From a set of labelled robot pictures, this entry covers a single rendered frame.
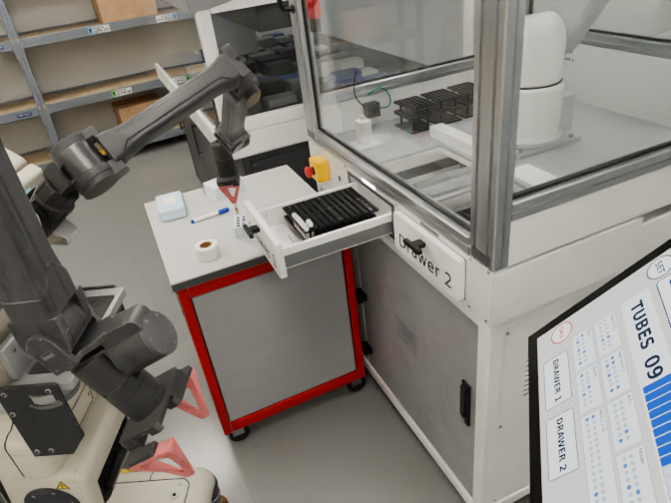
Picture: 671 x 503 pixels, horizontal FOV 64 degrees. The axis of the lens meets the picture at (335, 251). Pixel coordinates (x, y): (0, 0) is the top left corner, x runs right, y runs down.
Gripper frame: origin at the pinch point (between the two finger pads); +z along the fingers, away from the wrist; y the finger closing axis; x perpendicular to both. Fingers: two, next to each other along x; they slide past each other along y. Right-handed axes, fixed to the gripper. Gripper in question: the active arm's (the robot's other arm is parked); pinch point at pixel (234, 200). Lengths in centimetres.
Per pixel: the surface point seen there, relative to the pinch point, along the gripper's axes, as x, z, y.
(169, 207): 24.6, 6.4, 16.1
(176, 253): 20.0, 10.5, -9.8
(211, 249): 7.6, 6.5, -17.1
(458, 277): -53, -2, -63
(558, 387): -53, -15, -107
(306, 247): -20.6, -1.6, -37.9
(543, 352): -55, -13, -99
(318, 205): -25.8, -3.4, -19.2
